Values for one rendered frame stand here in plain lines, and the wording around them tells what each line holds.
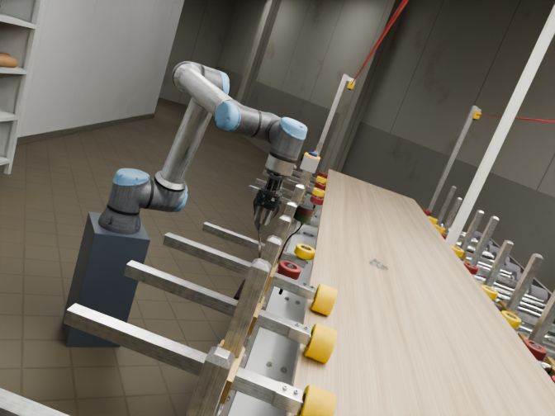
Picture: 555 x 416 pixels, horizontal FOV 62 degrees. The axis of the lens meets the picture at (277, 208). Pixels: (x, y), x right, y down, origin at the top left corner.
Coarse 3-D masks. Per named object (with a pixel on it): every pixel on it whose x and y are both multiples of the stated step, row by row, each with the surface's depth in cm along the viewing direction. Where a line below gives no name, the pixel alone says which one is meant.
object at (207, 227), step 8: (208, 224) 187; (208, 232) 186; (216, 232) 185; (224, 232) 185; (232, 232) 187; (232, 240) 185; (240, 240) 185; (248, 240) 184; (256, 248) 185; (288, 256) 184; (296, 256) 184; (296, 264) 184; (304, 264) 183
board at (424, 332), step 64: (384, 192) 391; (320, 256) 182; (384, 256) 211; (448, 256) 253; (320, 320) 130; (384, 320) 144; (448, 320) 162; (320, 384) 101; (384, 384) 110; (448, 384) 120; (512, 384) 132
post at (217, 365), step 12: (216, 348) 62; (216, 360) 60; (228, 360) 61; (204, 372) 61; (216, 372) 60; (228, 372) 60; (204, 384) 61; (216, 384) 61; (192, 396) 62; (204, 396) 61; (216, 396) 61; (192, 408) 62; (204, 408) 62
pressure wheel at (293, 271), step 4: (280, 264) 158; (284, 264) 159; (288, 264) 161; (292, 264) 162; (280, 268) 157; (284, 268) 156; (288, 268) 156; (292, 268) 159; (296, 268) 160; (300, 268) 160; (280, 272) 157; (284, 272) 156; (288, 272) 156; (292, 272) 156; (296, 272) 157; (300, 272) 158; (288, 276) 156; (292, 276) 156; (296, 276) 157; (280, 292) 161
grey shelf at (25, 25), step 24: (0, 0) 363; (24, 0) 362; (0, 24) 368; (24, 24) 349; (0, 48) 372; (24, 48) 372; (0, 72) 340; (24, 72) 369; (0, 96) 382; (24, 96) 380; (0, 120) 359; (0, 144) 392
